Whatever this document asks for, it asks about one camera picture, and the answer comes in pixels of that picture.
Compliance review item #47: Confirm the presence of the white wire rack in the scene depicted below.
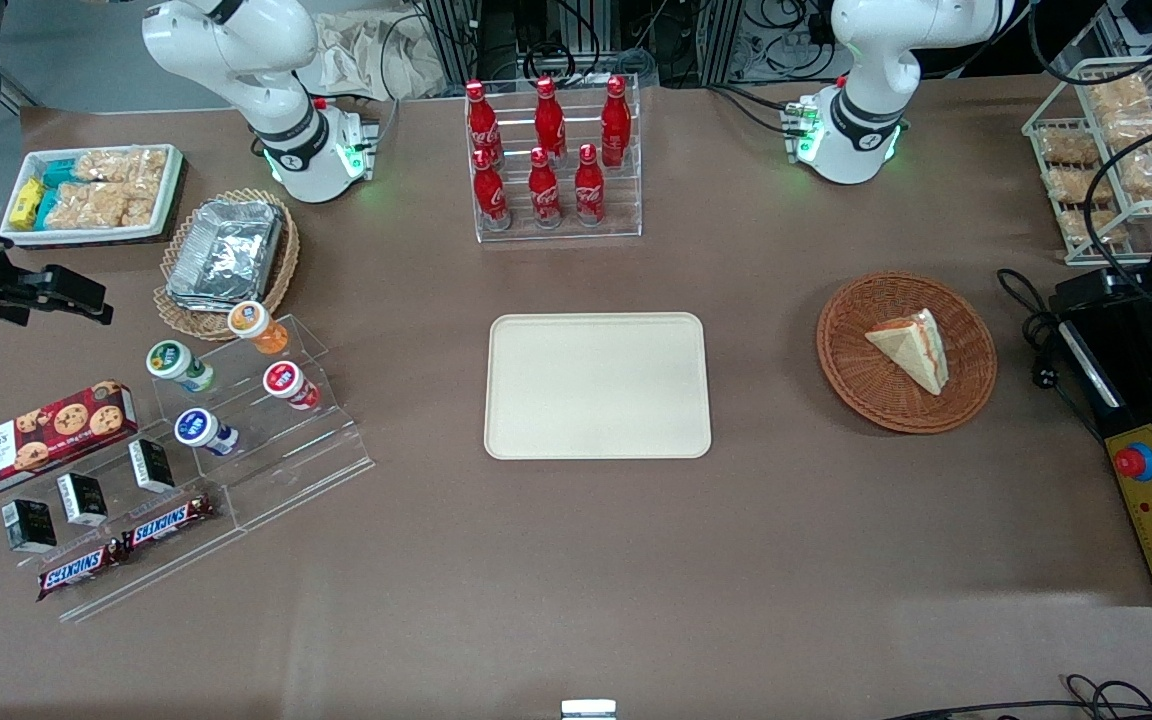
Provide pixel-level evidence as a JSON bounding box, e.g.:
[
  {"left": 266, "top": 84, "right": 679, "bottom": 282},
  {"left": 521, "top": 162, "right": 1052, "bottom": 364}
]
[{"left": 1021, "top": 54, "right": 1152, "bottom": 267}]

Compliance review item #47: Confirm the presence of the cream plastic tray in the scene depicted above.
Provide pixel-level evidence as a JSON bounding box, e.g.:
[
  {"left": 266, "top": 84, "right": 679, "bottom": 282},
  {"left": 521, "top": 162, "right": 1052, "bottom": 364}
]
[{"left": 483, "top": 312, "right": 713, "bottom": 461}]

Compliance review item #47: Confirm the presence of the black equipment rack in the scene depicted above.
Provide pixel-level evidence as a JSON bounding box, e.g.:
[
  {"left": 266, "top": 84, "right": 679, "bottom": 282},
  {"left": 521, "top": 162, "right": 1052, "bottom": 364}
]
[{"left": 416, "top": 0, "right": 749, "bottom": 89}]

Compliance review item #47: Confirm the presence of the blue lid yogurt cup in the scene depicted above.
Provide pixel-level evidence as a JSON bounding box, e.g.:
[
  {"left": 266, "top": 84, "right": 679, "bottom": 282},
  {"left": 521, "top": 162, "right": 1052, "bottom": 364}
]
[{"left": 173, "top": 407, "right": 240, "bottom": 458}]

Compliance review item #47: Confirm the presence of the orange lid yogurt cup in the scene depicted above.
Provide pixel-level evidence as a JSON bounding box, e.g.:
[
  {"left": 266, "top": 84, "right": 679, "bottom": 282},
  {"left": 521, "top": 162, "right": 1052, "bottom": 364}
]
[{"left": 227, "top": 300, "right": 291, "bottom": 357}]

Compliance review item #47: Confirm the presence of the red emergency stop button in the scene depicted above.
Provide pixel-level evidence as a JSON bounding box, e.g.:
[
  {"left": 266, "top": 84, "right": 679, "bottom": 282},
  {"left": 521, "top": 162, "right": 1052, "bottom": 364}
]
[{"left": 1112, "top": 439, "right": 1152, "bottom": 484}]

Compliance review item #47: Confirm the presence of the small black box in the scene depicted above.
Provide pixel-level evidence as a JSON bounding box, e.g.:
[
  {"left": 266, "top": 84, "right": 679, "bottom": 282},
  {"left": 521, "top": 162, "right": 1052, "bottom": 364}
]
[
  {"left": 55, "top": 471, "right": 110, "bottom": 529},
  {"left": 1, "top": 497, "right": 58, "bottom": 555},
  {"left": 127, "top": 437, "right": 177, "bottom": 495}
]

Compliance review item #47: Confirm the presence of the black floor cable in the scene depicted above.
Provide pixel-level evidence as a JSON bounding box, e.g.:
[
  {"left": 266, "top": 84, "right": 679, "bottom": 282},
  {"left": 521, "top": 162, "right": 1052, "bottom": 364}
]
[{"left": 881, "top": 674, "right": 1152, "bottom": 720}]

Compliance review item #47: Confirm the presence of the triangular sandwich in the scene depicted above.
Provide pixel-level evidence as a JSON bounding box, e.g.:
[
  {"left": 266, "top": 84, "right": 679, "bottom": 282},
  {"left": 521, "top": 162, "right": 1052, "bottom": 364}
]
[{"left": 864, "top": 308, "right": 950, "bottom": 397}]

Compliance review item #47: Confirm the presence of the clear acrylic stepped stand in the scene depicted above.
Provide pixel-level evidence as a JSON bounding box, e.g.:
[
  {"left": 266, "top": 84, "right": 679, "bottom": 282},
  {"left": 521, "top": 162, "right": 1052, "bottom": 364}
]
[
  {"left": 0, "top": 425, "right": 249, "bottom": 624},
  {"left": 149, "top": 314, "right": 376, "bottom": 532}
]

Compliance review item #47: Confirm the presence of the brown wicker basket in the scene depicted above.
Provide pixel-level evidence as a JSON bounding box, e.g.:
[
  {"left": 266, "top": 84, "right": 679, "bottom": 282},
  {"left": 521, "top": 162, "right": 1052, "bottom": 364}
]
[{"left": 816, "top": 271, "right": 999, "bottom": 435}]

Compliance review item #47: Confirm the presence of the white rectangular snack tray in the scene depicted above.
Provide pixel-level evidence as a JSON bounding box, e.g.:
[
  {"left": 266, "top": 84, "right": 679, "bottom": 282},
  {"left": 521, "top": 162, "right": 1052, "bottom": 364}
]
[{"left": 0, "top": 144, "right": 186, "bottom": 248}]

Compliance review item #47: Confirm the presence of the green lid yogurt cup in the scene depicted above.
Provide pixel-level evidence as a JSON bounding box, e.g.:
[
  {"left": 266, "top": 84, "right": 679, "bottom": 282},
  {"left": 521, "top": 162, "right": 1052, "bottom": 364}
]
[{"left": 145, "top": 339, "right": 217, "bottom": 395}]

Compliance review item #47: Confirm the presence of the red cola bottle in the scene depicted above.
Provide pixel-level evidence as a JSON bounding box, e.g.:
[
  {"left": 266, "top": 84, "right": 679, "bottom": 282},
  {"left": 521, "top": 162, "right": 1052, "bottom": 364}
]
[
  {"left": 527, "top": 147, "right": 564, "bottom": 230},
  {"left": 533, "top": 77, "right": 568, "bottom": 166},
  {"left": 464, "top": 80, "right": 503, "bottom": 169},
  {"left": 472, "top": 148, "right": 513, "bottom": 232},
  {"left": 600, "top": 76, "right": 633, "bottom": 169},
  {"left": 573, "top": 144, "right": 607, "bottom": 228}
]

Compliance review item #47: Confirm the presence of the clear acrylic bottle rack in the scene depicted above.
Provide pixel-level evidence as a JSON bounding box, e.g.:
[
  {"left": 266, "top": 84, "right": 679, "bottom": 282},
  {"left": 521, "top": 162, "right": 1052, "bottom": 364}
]
[{"left": 463, "top": 74, "right": 644, "bottom": 245}]

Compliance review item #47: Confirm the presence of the rice cracker snack pack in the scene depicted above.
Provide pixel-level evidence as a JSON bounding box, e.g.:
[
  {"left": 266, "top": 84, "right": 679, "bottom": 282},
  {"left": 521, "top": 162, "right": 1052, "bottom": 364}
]
[
  {"left": 73, "top": 148, "right": 170, "bottom": 187},
  {"left": 44, "top": 180, "right": 160, "bottom": 232}
]

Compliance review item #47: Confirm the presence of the red lid yogurt cup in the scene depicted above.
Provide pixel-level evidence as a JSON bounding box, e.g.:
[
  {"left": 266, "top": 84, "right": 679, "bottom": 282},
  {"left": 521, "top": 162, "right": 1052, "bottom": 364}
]
[{"left": 262, "top": 360, "right": 322, "bottom": 412}]

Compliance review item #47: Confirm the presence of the black base cable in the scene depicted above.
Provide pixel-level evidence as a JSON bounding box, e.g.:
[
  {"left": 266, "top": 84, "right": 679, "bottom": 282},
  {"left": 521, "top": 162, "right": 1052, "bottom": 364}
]
[{"left": 704, "top": 80, "right": 803, "bottom": 137}]

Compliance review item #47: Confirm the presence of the red Walkers cookie box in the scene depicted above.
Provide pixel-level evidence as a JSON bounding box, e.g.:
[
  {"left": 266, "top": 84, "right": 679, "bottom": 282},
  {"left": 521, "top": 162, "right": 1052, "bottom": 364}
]
[{"left": 0, "top": 379, "right": 140, "bottom": 504}]

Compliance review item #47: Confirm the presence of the light wicker basket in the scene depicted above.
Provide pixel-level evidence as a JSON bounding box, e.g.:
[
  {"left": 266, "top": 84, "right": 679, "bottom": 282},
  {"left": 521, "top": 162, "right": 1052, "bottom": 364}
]
[{"left": 153, "top": 188, "right": 302, "bottom": 343}]

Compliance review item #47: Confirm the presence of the yellow snack packet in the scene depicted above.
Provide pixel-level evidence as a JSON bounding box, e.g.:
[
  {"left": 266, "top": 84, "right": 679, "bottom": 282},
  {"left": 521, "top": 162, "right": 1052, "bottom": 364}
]
[{"left": 10, "top": 177, "right": 46, "bottom": 230}]

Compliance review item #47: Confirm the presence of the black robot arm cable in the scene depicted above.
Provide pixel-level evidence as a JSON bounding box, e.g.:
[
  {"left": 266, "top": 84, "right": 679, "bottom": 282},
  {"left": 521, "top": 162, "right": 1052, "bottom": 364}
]
[{"left": 1026, "top": 0, "right": 1152, "bottom": 301}]

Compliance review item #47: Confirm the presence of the black power cable with plug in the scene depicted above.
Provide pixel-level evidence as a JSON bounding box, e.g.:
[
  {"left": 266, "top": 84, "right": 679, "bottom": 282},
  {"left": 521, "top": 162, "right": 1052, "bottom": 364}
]
[{"left": 995, "top": 267, "right": 1109, "bottom": 443}]

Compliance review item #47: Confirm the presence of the aluminium foil container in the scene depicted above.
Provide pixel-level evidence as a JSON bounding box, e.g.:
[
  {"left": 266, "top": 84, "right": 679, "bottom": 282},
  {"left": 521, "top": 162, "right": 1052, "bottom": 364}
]
[{"left": 165, "top": 199, "right": 285, "bottom": 310}]

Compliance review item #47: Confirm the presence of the crumpled beige paper bag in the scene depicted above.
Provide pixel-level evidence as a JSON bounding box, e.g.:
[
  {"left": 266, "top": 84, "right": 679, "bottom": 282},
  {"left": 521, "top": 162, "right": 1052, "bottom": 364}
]
[{"left": 297, "top": 9, "right": 450, "bottom": 102}]

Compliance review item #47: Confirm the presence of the Snickers chocolate bar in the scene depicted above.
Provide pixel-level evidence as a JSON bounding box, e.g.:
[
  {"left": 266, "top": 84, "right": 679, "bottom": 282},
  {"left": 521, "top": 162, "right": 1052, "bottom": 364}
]
[
  {"left": 35, "top": 539, "right": 128, "bottom": 603},
  {"left": 120, "top": 493, "right": 216, "bottom": 554}
]

